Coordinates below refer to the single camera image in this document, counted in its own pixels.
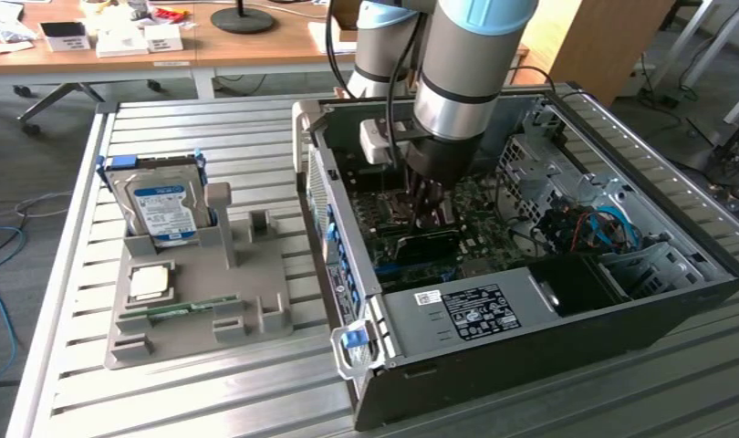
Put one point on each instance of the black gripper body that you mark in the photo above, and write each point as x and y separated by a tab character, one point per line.
441	159

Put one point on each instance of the black graphics card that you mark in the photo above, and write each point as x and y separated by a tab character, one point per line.
426	246

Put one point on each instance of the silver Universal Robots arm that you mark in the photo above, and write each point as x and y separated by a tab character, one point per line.
460	68

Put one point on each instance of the green motherboard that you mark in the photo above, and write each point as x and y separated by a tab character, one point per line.
484	246

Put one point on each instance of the metal disk bay cage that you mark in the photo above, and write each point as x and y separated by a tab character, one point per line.
545	178

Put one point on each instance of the grey power supply unit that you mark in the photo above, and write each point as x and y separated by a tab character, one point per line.
460	315

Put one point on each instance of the blue case latch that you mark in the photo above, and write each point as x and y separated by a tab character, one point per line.
352	339

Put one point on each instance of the black open PC case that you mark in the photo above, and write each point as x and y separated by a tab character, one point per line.
526	356

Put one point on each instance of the wooden cabinet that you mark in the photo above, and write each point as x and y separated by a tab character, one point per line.
600	41

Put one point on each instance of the grey parts rack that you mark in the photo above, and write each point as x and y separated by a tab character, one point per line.
222	283

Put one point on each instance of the wooden desk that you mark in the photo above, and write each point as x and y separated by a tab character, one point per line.
240	50

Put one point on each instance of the hard disk with blue label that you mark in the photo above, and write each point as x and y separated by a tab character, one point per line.
158	205

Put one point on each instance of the black round lamp base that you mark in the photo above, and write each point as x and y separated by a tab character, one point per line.
242	20

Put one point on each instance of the green RAM stick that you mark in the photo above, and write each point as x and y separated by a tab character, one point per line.
180	308

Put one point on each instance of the silver CPU chip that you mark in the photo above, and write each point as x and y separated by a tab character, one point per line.
149	282

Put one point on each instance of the white box with label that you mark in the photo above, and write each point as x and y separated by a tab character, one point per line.
162	38

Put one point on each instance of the red small item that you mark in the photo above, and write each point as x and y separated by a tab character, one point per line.
170	14

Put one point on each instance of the flat white box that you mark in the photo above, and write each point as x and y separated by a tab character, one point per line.
120	44

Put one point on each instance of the black wheeled chair base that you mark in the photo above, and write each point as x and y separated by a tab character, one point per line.
58	102

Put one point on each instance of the white box with black inside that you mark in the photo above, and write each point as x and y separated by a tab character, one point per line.
65	36

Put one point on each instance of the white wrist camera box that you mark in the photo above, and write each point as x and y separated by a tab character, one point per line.
377	143

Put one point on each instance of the white desk frame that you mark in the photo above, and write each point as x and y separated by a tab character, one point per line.
709	41

